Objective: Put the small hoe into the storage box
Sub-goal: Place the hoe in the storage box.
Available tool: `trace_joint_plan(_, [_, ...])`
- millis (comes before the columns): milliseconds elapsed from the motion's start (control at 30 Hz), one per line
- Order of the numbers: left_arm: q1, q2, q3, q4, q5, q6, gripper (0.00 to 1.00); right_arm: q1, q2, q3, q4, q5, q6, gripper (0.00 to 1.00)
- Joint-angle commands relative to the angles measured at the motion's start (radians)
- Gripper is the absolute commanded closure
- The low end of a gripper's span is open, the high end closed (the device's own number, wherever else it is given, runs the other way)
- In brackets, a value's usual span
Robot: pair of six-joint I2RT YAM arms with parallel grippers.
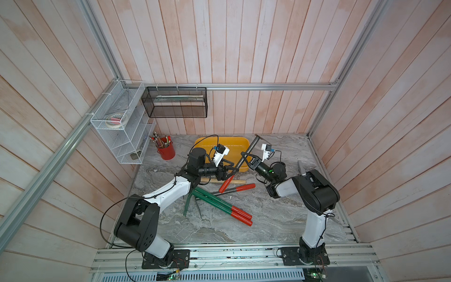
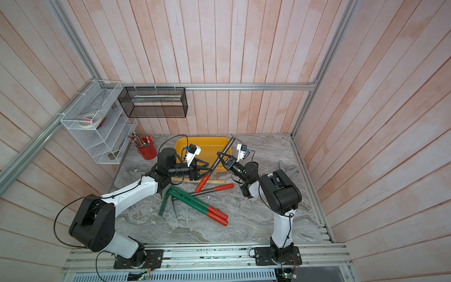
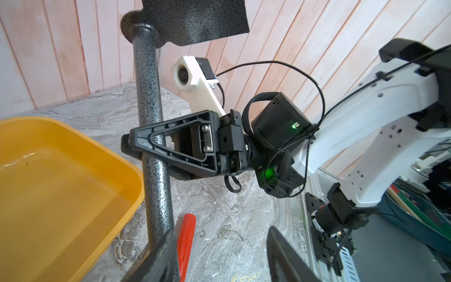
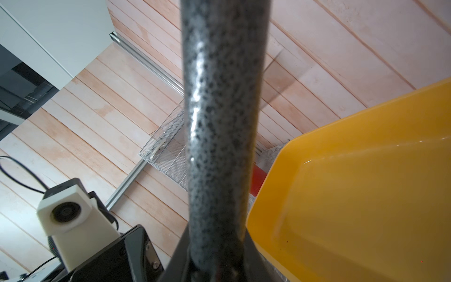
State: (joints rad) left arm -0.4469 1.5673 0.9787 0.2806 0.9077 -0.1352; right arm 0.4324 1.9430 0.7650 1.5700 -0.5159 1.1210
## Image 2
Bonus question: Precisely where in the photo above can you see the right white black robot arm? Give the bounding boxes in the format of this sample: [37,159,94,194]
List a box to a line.
[217,152,302,262]

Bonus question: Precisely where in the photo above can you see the wooden handle pick hammer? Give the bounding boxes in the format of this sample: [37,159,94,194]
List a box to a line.
[169,177,227,195]

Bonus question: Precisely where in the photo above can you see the grey speckled hoe red grip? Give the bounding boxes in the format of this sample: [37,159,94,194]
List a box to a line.
[195,136,236,193]

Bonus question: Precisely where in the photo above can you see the white wire mesh shelf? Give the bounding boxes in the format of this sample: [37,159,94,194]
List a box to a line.
[61,80,137,165]

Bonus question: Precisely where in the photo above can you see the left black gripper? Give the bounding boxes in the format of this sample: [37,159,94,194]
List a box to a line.
[168,157,212,181]

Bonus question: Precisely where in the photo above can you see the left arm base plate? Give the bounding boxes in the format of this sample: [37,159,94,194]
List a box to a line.
[113,249,164,270]

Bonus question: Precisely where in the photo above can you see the tape roll on shelf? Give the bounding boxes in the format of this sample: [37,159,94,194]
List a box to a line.
[76,112,102,129]

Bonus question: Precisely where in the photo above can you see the yellow plastic storage box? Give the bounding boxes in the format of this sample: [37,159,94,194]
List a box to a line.
[175,136,229,167]

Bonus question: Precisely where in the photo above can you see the black mesh wall basket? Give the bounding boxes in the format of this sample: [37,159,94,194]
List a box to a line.
[118,86,189,118]

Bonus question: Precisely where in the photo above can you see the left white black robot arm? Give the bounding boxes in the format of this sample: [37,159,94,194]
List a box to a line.
[69,145,218,269]

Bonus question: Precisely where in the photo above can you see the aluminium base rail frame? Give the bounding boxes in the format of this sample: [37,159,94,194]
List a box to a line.
[62,243,359,282]

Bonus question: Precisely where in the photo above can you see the pens in red bucket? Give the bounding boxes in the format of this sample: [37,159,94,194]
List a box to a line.
[129,132,151,149]

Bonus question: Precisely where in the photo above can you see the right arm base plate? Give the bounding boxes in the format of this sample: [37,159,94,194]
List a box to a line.
[254,245,303,267]

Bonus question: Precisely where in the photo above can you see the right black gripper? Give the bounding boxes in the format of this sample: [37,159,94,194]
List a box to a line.
[218,153,250,186]

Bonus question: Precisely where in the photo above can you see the red metal pen bucket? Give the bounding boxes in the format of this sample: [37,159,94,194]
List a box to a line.
[137,136,157,161]

